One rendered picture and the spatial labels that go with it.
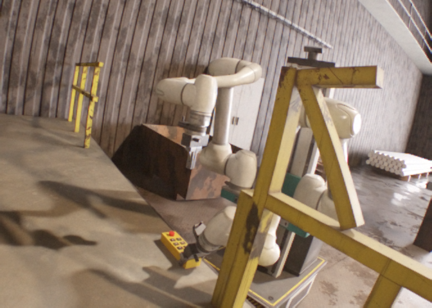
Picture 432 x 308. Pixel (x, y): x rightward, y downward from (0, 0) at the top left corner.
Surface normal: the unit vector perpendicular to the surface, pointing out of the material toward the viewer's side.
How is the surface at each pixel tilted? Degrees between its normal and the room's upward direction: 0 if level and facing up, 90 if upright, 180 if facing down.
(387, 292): 90
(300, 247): 90
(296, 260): 90
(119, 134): 90
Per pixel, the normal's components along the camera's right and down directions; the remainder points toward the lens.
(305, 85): -0.80, -0.04
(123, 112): 0.56, 0.27
